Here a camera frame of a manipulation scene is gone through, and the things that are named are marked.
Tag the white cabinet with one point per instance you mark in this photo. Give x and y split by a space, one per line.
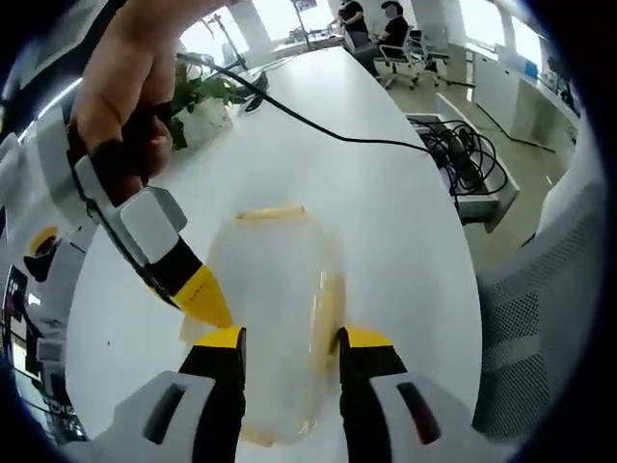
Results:
525 99

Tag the person's right hand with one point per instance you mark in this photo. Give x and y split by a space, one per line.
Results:
125 96

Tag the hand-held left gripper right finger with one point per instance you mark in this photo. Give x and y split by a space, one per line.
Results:
385 419

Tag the black curved device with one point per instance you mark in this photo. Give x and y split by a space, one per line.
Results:
256 91

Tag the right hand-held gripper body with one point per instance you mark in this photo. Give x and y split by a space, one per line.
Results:
53 159

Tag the grey mesh chair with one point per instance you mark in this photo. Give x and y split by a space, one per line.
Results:
540 299

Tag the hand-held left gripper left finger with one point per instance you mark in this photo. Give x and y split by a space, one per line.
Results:
159 424

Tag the white office chair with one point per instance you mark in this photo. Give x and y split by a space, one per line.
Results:
405 60

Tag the green potted plant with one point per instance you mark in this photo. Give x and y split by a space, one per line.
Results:
202 103

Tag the clear container with yellow buckles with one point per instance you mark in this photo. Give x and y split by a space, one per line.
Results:
275 289

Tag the black tripod stand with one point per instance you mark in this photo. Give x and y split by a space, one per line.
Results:
229 41

